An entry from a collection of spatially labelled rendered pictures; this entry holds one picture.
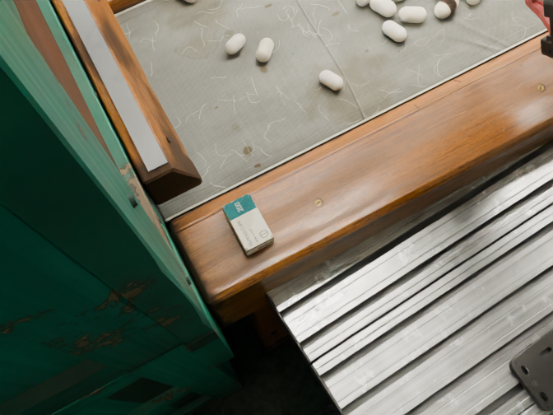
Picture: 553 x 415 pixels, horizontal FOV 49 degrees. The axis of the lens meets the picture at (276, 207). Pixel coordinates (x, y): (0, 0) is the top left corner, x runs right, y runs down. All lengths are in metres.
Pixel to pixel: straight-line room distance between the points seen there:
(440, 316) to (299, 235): 0.21
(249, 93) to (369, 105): 0.15
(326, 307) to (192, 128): 0.28
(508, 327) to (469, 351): 0.06
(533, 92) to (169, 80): 0.46
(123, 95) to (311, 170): 0.23
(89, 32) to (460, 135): 0.44
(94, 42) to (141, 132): 0.12
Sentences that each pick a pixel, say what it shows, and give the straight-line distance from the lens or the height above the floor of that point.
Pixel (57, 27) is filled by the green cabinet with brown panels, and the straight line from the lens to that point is 0.72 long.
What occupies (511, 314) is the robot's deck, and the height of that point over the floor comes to 0.67.
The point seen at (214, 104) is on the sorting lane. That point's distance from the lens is 0.79.
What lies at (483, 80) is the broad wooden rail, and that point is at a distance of 0.81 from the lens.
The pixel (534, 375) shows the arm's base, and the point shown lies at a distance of 0.80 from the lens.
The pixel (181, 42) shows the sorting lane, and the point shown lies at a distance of 0.84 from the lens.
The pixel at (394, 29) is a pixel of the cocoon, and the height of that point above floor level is 0.76.
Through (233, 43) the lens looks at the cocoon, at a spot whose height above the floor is 0.76.
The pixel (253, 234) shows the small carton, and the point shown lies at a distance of 0.67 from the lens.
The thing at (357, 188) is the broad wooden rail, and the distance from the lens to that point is 0.71.
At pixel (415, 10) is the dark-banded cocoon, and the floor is 0.76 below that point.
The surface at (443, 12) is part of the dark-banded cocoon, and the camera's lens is 0.86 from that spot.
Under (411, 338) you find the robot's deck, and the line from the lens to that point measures 0.77.
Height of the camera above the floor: 1.42
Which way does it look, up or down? 71 degrees down
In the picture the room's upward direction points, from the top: 2 degrees counter-clockwise
